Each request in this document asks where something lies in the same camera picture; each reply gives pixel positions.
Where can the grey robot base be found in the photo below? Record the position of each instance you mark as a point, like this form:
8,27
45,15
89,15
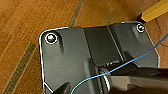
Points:
66,53

